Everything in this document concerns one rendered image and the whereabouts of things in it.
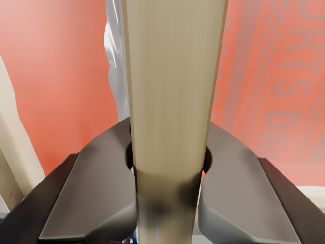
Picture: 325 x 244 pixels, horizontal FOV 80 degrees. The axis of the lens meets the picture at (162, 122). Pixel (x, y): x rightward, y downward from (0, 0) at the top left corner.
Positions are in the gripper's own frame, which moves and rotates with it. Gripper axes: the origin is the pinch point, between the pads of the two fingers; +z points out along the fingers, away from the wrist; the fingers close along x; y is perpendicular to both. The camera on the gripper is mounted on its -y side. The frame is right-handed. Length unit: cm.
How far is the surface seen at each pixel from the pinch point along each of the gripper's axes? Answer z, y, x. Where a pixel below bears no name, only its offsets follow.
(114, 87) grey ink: 13.4, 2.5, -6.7
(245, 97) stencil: 13.6, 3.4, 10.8
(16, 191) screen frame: 12.7, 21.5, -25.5
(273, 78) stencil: 13.6, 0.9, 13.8
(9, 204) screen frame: 10.7, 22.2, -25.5
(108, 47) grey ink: 13.4, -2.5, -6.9
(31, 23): 13.5, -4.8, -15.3
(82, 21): 13.5, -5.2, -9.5
